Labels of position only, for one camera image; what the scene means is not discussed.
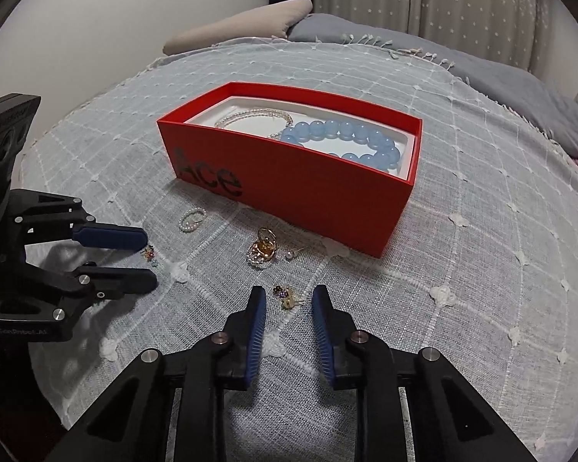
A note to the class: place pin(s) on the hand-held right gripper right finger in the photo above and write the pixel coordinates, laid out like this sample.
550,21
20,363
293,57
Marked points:
321,334

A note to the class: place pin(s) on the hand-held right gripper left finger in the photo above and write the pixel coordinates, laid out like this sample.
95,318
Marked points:
256,332

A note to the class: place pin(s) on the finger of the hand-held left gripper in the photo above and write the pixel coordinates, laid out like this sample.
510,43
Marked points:
125,281
111,237

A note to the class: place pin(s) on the multicoloured gem earring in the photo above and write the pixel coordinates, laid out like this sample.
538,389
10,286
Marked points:
149,252

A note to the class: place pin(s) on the gold flower earring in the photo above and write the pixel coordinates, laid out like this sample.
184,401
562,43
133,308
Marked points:
287,301

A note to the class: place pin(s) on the red cardboard box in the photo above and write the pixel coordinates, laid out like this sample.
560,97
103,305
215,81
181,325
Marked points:
308,197

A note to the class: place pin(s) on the pearl stud earring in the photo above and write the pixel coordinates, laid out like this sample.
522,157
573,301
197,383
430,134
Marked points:
289,254

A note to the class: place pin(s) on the grey checked tasselled blanket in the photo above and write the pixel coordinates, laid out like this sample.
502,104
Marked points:
462,274

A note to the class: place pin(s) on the beige pillow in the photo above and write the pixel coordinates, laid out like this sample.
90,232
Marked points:
250,24

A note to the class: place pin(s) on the grey duvet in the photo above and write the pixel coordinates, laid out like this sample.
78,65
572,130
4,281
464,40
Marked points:
510,82

